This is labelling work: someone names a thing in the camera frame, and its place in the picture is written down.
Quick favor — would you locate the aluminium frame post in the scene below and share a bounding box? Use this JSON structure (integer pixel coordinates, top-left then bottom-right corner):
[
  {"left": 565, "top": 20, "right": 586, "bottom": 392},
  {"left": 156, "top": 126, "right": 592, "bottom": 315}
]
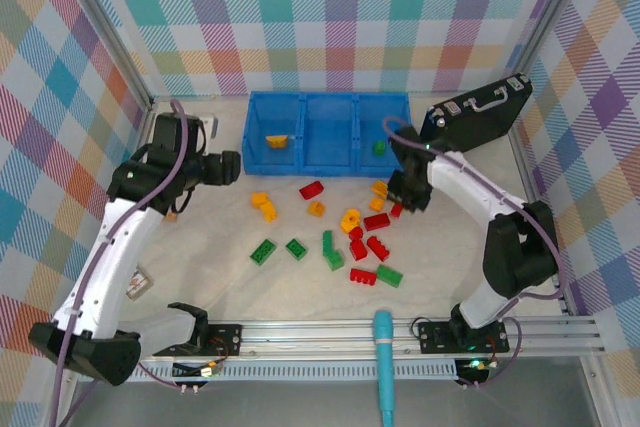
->
[
  {"left": 62, "top": 0, "right": 154, "bottom": 108},
  {"left": 509, "top": 0, "right": 599, "bottom": 76}
]

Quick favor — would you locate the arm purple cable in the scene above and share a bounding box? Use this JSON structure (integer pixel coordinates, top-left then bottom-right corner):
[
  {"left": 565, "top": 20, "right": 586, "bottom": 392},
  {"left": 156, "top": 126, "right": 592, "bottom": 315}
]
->
[
  {"left": 382, "top": 115, "right": 566, "bottom": 391},
  {"left": 47, "top": 99, "right": 201, "bottom": 427}
]

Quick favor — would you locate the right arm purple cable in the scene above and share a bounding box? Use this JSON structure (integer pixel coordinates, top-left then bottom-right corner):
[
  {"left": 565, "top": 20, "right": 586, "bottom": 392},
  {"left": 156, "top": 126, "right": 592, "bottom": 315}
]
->
[{"left": 382, "top": 115, "right": 566, "bottom": 391}]

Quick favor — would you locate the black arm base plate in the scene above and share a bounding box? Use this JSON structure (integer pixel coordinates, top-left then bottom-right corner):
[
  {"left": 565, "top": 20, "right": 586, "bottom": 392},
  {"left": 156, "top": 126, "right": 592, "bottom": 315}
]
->
[
  {"left": 417, "top": 317, "right": 512, "bottom": 356},
  {"left": 199, "top": 322, "right": 244, "bottom": 359}
]

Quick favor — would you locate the yellow round lego brick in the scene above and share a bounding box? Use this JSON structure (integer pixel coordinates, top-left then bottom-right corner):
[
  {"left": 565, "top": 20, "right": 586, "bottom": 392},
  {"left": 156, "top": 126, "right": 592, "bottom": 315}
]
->
[{"left": 340, "top": 208, "right": 362, "bottom": 234}]

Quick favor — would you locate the aluminium mounting rail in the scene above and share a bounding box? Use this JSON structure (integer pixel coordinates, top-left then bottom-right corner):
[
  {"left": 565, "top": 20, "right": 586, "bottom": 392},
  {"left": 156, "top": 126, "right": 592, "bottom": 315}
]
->
[{"left": 139, "top": 316, "right": 604, "bottom": 361}]

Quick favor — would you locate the green lego plate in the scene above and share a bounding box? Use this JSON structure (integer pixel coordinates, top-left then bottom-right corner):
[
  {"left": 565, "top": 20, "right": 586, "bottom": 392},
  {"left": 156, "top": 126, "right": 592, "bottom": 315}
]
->
[
  {"left": 284, "top": 237, "right": 308, "bottom": 261},
  {"left": 249, "top": 238, "right": 278, "bottom": 266}
]

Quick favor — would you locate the blue three-compartment bin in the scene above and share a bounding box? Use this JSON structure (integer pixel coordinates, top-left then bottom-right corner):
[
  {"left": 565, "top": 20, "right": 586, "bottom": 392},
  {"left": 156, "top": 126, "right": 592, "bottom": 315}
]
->
[{"left": 243, "top": 91, "right": 414, "bottom": 178}]

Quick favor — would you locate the green lit circuit board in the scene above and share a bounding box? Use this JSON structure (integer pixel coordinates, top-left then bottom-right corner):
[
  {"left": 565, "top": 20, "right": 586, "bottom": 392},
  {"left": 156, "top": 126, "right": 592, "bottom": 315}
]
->
[{"left": 457, "top": 356, "right": 501, "bottom": 388}]

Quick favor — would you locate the small printed card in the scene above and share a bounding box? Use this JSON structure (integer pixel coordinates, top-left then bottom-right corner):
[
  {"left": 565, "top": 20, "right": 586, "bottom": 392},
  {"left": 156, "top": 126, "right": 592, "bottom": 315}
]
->
[{"left": 125, "top": 269, "right": 153, "bottom": 301}]

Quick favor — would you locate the white slotted cable duct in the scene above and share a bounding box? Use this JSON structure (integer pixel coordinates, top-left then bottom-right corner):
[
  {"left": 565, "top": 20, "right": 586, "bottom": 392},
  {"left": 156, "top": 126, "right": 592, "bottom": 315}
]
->
[{"left": 79, "top": 364, "right": 459, "bottom": 382}]

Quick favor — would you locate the teal marker pen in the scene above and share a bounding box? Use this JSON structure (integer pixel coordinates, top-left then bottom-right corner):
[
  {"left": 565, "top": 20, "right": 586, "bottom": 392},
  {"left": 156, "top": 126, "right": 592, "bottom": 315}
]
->
[{"left": 373, "top": 310, "right": 397, "bottom": 427}]

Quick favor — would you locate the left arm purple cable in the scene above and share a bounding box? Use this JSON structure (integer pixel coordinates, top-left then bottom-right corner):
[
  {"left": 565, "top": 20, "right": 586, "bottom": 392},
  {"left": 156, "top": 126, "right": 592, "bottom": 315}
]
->
[{"left": 47, "top": 99, "right": 201, "bottom": 427}]

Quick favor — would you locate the black briefcase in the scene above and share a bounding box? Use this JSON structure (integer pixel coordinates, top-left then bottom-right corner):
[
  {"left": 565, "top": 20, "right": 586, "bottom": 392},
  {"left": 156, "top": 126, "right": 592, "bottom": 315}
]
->
[{"left": 418, "top": 74, "right": 534, "bottom": 154}]

